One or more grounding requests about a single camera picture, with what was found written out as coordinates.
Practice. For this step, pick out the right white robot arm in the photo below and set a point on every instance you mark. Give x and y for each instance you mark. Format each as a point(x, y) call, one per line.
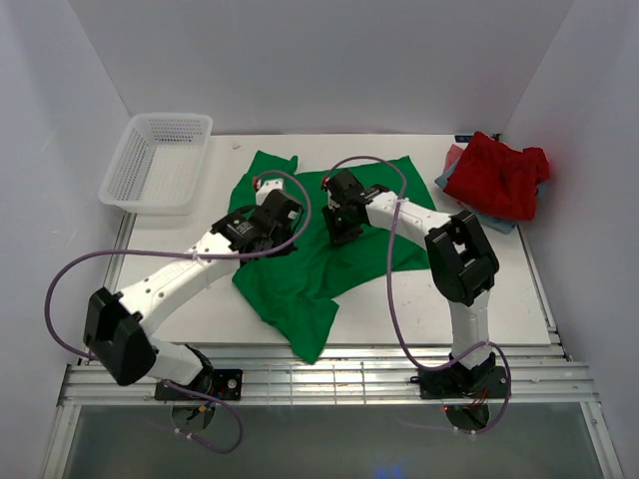
point(462, 263)

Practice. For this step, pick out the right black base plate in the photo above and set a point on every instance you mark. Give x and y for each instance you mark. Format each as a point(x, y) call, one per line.
point(448, 385)

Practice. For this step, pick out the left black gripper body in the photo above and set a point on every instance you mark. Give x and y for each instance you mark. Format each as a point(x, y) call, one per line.
point(282, 239)

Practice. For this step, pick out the blue folded cloth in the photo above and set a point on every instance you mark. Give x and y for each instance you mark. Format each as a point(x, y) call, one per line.
point(504, 226)

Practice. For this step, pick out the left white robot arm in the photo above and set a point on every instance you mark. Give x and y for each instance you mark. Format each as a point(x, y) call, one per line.
point(120, 326)

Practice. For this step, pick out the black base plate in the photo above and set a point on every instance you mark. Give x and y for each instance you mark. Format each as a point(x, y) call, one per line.
point(448, 385)
point(224, 384)

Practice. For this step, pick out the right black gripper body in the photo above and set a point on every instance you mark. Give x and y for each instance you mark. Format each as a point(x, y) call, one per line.
point(339, 224)

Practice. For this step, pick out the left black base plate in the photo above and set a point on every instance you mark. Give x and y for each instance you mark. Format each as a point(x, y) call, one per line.
point(224, 384)

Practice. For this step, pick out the white plastic basket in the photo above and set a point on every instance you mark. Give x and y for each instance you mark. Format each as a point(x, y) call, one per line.
point(156, 168)

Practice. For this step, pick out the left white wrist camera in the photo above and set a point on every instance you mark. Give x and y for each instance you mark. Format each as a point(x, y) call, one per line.
point(264, 187)

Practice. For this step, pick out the green t shirt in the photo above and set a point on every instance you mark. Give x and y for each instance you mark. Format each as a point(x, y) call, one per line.
point(295, 294)

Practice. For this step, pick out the pink folded cloth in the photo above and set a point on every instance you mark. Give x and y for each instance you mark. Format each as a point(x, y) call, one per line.
point(452, 156)

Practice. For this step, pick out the red t shirt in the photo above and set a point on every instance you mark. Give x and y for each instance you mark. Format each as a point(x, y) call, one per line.
point(498, 181)

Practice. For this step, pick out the aluminium rail frame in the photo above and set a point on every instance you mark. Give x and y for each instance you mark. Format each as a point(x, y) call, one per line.
point(380, 329)

